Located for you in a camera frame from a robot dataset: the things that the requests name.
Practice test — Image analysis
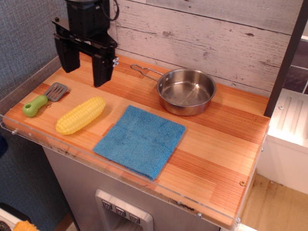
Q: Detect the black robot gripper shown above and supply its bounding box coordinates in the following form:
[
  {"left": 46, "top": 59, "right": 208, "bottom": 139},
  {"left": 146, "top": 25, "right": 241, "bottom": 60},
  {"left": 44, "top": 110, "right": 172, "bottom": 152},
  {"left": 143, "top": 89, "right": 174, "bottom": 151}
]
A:
[{"left": 52, "top": 2, "right": 119, "bottom": 88}]

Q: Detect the yellow plastic corn cob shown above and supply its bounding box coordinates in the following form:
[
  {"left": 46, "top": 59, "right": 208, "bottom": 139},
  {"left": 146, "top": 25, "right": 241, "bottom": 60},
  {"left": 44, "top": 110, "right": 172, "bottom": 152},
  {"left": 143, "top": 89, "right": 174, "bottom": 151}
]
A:
[{"left": 55, "top": 96, "right": 106, "bottom": 135}]

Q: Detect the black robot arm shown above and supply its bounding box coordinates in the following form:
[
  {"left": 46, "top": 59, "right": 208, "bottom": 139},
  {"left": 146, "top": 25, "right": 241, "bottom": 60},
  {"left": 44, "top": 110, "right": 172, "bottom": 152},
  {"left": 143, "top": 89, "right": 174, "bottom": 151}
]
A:
[{"left": 52, "top": 0, "right": 119, "bottom": 88}]

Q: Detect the blue folded cloth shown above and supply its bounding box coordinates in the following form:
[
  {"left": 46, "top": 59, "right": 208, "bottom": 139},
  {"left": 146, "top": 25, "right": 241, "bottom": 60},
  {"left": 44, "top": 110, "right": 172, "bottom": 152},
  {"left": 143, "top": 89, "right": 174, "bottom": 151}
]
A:
[{"left": 93, "top": 105, "right": 186, "bottom": 180}]

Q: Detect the small steel saucepan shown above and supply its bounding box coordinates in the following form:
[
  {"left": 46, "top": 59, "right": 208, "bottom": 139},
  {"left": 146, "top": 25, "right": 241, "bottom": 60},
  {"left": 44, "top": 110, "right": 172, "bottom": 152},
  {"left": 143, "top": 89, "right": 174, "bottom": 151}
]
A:
[{"left": 130, "top": 64, "right": 217, "bottom": 116}]

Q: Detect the grey toy fridge cabinet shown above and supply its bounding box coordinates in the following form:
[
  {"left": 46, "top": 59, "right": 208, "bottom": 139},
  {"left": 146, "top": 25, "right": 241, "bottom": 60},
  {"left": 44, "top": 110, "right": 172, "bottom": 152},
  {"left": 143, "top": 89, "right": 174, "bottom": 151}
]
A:
[{"left": 43, "top": 148, "right": 220, "bottom": 231}]

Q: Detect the silver dispenser panel with buttons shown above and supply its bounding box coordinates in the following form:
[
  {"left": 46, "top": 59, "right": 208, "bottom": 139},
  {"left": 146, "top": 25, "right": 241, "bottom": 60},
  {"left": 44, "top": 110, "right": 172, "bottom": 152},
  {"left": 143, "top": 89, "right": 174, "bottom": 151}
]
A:
[{"left": 95, "top": 189, "right": 154, "bottom": 231}]

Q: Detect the clear acrylic edge guard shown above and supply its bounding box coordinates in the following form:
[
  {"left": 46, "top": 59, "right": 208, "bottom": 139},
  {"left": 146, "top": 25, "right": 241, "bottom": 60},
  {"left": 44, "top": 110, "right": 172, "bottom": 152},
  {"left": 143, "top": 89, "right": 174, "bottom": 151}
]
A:
[{"left": 3, "top": 111, "right": 269, "bottom": 231}]

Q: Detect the orange object bottom left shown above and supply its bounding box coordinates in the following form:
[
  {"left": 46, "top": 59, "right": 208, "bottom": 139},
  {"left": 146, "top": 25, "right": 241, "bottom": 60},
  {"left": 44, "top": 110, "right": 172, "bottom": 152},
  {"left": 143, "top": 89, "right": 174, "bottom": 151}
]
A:
[{"left": 13, "top": 221, "right": 38, "bottom": 231}]

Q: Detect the white toy sink unit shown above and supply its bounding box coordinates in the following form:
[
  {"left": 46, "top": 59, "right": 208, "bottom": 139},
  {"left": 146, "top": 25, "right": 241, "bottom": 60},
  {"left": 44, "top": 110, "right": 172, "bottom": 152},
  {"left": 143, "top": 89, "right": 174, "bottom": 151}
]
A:
[{"left": 257, "top": 89, "right": 308, "bottom": 193}]

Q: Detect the green handled grey spatula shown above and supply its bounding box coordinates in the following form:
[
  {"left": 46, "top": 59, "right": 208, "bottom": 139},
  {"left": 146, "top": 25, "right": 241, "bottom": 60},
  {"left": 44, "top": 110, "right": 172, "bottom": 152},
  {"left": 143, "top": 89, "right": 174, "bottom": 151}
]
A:
[{"left": 22, "top": 82, "right": 68, "bottom": 117}]

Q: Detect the dark right shelf post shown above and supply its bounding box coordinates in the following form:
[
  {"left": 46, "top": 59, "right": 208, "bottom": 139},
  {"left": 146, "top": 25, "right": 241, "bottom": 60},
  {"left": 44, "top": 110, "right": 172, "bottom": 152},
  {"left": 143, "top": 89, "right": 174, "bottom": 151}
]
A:
[{"left": 264, "top": 0, "right": 308, "bottom": 117}]

